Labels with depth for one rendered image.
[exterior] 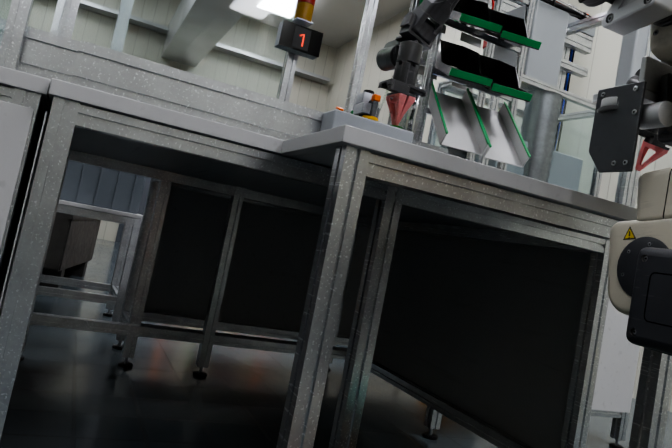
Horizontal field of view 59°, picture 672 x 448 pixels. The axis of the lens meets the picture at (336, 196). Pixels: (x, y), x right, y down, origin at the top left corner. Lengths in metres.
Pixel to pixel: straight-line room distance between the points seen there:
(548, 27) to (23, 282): 2.45
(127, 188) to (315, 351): 2.43
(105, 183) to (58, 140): 2.10
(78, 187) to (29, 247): 2.09
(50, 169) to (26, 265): 0.18
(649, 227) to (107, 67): 1.04
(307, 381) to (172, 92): 0.66
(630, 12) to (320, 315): 0.69
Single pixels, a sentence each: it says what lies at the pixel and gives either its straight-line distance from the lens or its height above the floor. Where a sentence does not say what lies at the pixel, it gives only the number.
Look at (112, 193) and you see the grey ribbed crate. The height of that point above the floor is 0.70.
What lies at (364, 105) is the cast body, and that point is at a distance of 1.62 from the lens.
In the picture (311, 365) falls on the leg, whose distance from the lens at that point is 1.01.
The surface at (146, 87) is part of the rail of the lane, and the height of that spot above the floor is 0.90.
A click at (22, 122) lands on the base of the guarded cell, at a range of 1.23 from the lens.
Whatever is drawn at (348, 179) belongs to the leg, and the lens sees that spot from 0.99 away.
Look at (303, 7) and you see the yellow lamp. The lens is 1.74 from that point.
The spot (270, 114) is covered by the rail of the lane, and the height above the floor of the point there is 0.92.
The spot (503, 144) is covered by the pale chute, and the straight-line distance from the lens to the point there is 1.86.
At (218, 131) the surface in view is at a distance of 1.24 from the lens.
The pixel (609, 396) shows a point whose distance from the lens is 3.10.
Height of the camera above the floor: 0.66
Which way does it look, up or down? 5 degrees up
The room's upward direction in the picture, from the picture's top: 11 degrees clockwise
